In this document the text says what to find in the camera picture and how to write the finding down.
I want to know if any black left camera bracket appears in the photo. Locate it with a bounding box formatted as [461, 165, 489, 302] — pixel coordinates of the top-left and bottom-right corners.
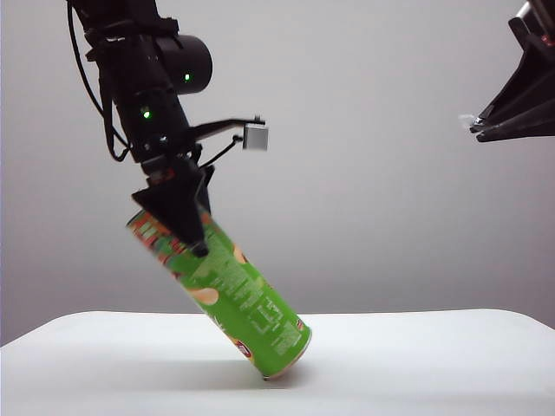
[188, 114, 264, 142]

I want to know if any thin black camera cable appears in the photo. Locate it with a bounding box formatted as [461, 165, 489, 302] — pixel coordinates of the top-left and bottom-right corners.
[197, 134, 244, 168]

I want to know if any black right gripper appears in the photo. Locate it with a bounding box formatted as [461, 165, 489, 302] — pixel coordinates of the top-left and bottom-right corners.
[471, 0, 555, 145]

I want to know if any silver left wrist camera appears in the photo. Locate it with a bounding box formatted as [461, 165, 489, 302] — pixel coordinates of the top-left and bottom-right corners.
[242, 122, 270, 152]

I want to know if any green potato chips tub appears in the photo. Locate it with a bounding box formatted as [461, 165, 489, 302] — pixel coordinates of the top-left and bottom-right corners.
[125, 206, 313, 379]

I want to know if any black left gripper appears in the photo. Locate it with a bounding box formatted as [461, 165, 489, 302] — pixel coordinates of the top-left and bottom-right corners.
[131, 145, 217, 258]

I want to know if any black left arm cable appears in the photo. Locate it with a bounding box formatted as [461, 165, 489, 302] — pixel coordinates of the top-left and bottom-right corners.
[68, 0, 132, 163]

